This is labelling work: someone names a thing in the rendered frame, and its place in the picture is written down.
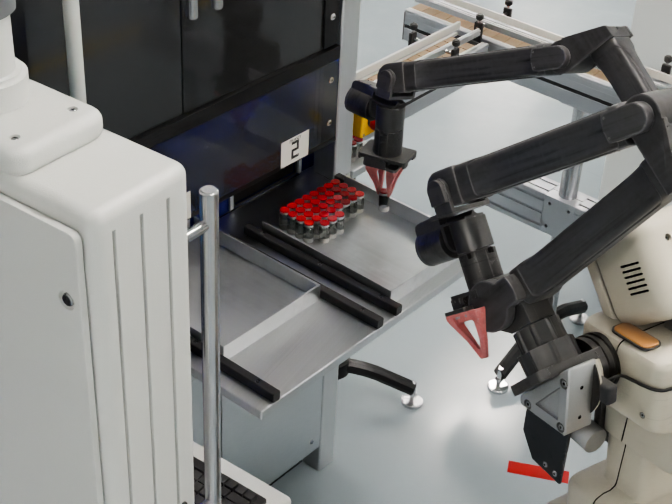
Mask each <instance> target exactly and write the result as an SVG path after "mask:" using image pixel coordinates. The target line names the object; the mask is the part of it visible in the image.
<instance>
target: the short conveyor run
mask: <svg viewBox="0 0 672 504"><path fill-rule="evenodd" d="M460 24H461V22H460V21H457V22H455V23H453V24H451V25H449V26H447V27H445V28H443V29H441V30H439V31H437V32H435V33H433V34H431V35H429V36H427V37H425V38H423V39H420V38H417V31H415V30H416V29H418V24H417V23H415V22H412V23H410V29H411V30H412V32H410V33H409V40H408V46H406V47H404V48H402V49H400V50H398V51H396V52H394V53H392V54H390V55H388V56H386V57H384V58H382V59H380V60H378V61H376V62H374V63H372V64H370V65H368V66H366V67H364V68H362V69H360V70H357V72H356V80H369V81H372V82H375V83H377V75H378V71H379V69H380V68H381V67H382V66H383V65H384V64H388V63H395V62H406V61H407V62H408V61H415V60H425V59H434V58H441V57H449V56H456V55H464V54H471V53H479V52H486V51H489V44H488V43H484V42H481V43H479V42H476V41H473V40H472V39H474V38H476V37H478V36H480V33H481V30H479V28H477V29H475V30H473V31H471V32H469V33H467V34H465V35H463V36H460V35H458V33H457V32H455V31H456V30H458V29H460ZM416 41H417V42H416ZM462 87H464V86H457V87H448V88H440V89H433V90H425V91H420V92H416V93H415V97H414V99H408V100H403V101H404V102H405V103H406V109H405V119H406V118H408V117H410V116H412V115H413V114H415V113H417V112H419V111H421V110H422V109H424V108H426V107H428V106H430V105H432V104H433V103H435V102H437V101H439V100H441V99H442V98H444V97H446V96H448V95H450V94H452V93H453V92H455V91H457V90H459V89H461V88H462ZM374 133H375V131H374V132H372V133H371V134H369V135H367V136H365V137H363V140H364V141H366V140H368V139H370V138H372V137H373V136H374Z"/></svg>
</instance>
